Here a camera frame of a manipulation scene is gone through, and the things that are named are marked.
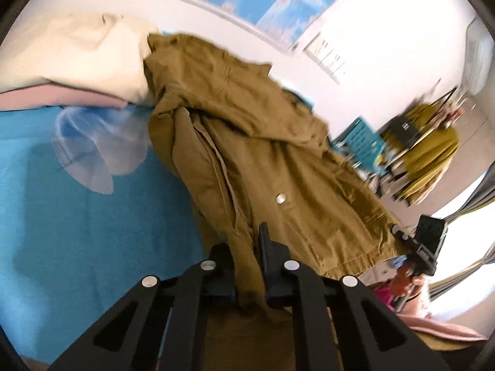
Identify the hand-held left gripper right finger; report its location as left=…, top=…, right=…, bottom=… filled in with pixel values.
left=260, top=223, right=451, bottom=371

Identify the yellow-green sweater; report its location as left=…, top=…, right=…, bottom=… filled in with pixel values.
left=390, top=102, right=462, bottom=206

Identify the olive green jacket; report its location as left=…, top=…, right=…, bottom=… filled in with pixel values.
left=143, top=33, right=411, bottom=371

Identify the teal perforated plastic basket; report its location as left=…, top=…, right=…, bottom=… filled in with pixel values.
left=334, top=116, right=387, bottom=171

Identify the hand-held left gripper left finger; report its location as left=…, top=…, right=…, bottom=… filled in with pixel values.
left=50, top=243, right=236, bottom=371

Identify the black handbag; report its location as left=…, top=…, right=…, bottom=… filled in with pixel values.
left=382, top=118, right=423, bottom=147

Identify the grey curtain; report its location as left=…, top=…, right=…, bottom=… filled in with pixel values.
left=428, top=178, right=495, bottom=303

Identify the person's right hand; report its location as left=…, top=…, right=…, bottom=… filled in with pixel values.
left=390, top=262, right=423, bottom=299

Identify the blue floral bed sheet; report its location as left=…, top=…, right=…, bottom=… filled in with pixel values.
left=0, top=29, right=240, bottom=364

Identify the person's right forearm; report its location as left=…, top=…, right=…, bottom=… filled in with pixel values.
left=370, top=284, right=486, bottom=344

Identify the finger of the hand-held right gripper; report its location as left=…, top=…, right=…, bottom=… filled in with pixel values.
left=391, top=224, right=420, bottom=256

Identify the cream garment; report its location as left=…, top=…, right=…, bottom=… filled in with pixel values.
left=0, top=11, right=160, bottom=105

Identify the pink garment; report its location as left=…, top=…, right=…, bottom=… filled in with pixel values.
left=0, top=83, right=130, bottom=112

